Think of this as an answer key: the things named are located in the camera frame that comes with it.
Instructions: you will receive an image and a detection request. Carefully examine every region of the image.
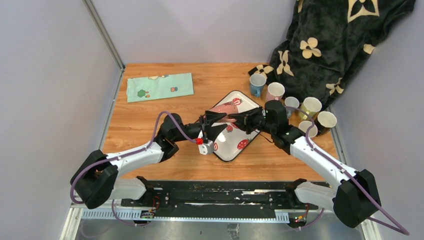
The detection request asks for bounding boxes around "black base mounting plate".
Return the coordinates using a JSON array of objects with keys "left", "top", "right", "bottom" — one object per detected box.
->
[{"left": 117, "top": 180, "right": 318, "bottom": 222}]

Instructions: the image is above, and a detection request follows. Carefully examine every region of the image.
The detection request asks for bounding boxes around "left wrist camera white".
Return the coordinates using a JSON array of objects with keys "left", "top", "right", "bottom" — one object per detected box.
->
[{"left": 198, "top": 140, "right": 215, "bottom": 155}]

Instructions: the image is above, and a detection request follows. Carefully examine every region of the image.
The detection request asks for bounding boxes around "grey-blue small mug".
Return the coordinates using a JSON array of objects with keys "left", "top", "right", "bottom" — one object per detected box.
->
[{"left": 283, "top": 96, "right": 300, "bottom": 119}]

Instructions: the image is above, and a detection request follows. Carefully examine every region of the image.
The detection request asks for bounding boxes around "dusty pink faceted mug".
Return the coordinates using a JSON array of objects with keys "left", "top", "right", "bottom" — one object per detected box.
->
[{"left": 209, "top": 101, "right": 239, "bottom": 123}]

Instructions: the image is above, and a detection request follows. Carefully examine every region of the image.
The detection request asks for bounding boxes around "pink tall mug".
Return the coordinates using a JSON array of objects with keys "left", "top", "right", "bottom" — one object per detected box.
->
[{"left": 298, "top": 120, "right": 318, "bottom": 138}]

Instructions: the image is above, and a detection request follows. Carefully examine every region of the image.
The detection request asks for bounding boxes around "black floral plush blanket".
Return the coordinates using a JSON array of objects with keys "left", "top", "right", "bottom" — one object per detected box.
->
[{"left": 249, "top": 0, "right": 415, "bottom": 108}]

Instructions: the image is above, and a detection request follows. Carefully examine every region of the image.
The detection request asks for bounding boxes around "light pink faceted mug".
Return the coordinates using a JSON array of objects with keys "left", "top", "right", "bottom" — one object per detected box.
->
[{"left": 265, "top": 82, "right": 285, "bottom": 102}]

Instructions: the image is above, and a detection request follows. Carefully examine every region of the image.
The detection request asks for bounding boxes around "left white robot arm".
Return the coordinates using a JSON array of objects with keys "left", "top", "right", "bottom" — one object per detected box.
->
[{"left": 69, "top": 110, "right": 227, "bottom": 209}]

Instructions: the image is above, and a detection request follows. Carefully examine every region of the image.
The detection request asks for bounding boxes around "yellow-green faceted mug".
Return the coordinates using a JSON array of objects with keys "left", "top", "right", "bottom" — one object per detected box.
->
[{"left": 298, "top": 96, "right": 322, "bottom": 121}]

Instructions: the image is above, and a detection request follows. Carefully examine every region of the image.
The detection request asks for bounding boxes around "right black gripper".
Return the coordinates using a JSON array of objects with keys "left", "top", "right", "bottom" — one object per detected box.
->
[{"left": 228, "top": 106, "right": 276, "bottom": 135}]

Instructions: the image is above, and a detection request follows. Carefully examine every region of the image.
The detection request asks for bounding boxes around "black glossy mug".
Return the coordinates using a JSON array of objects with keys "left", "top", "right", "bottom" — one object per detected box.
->
[{"left": 314, "top": 111, "right": 338, "bottom": 136}]

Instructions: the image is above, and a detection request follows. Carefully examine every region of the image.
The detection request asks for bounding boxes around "mint green printed cloth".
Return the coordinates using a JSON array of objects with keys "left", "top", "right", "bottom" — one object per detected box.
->
[{"left": 126, "top": 73, "right": 194, "bottom": 103}]

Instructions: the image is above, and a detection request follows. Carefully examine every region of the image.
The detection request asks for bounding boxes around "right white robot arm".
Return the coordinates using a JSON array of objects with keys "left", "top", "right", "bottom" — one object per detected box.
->
[{"left": 229, "top": 100, "right": 381, "bottom": 228}]

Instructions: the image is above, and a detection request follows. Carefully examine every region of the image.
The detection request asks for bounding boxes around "blue dotted mug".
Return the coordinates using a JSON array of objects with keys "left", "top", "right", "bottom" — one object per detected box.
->
[{"left": 249, "top": 73, "right": 267, "bottom": 98}]

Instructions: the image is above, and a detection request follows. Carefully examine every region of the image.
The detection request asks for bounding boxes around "aluminium frame post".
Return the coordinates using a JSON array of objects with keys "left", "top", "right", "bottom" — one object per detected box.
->
[{"left": 82, "top": 0, "right": 125, "bottom": 72}]

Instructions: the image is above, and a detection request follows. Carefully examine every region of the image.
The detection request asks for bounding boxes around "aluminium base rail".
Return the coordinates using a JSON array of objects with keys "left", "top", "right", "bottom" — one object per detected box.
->
[{"left": 62, "top": 185, "right": 382, "bottom": 240}]

